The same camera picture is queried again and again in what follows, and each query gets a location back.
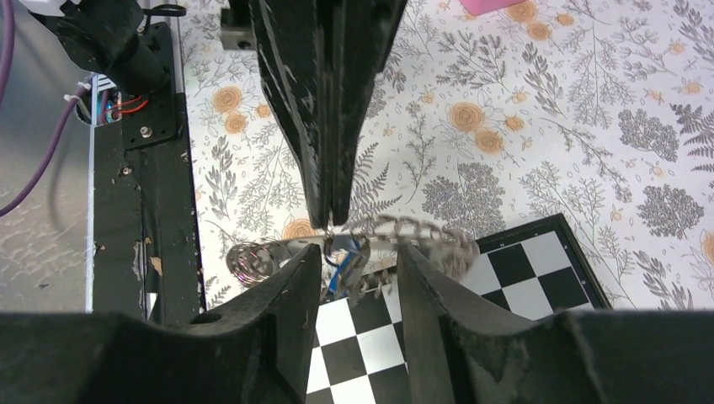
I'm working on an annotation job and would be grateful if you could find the floral patterned table mat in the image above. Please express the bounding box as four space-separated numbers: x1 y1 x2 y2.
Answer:
180 1 713 309

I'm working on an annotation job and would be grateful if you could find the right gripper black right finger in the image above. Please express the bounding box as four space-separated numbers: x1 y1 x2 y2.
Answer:
397 245 713 403

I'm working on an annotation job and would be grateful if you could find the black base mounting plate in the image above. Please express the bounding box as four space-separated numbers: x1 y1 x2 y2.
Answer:
86 22 205 324

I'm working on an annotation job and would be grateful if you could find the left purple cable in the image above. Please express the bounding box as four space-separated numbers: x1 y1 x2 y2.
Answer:
0 0 90 219

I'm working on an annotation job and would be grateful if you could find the pink metronome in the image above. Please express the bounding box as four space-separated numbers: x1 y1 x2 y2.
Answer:
460 0 522 16

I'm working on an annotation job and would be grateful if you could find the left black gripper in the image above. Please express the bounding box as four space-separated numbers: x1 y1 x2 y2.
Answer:
220 1 407 228

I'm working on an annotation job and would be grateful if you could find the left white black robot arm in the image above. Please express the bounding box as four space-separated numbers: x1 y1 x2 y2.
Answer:
25 1 406 228

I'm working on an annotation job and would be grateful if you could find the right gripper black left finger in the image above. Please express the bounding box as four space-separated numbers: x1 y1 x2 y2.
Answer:
1 244 322 403

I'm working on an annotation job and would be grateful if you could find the black white chessboard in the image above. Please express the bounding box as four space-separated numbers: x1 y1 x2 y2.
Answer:
305 214 610 403

